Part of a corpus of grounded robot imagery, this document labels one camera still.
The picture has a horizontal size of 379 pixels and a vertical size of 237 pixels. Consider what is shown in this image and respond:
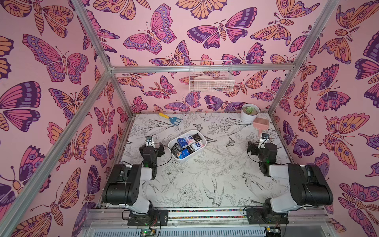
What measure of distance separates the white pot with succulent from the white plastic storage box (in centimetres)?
35

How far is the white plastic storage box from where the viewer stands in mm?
934

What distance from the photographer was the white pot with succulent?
108 centimetres
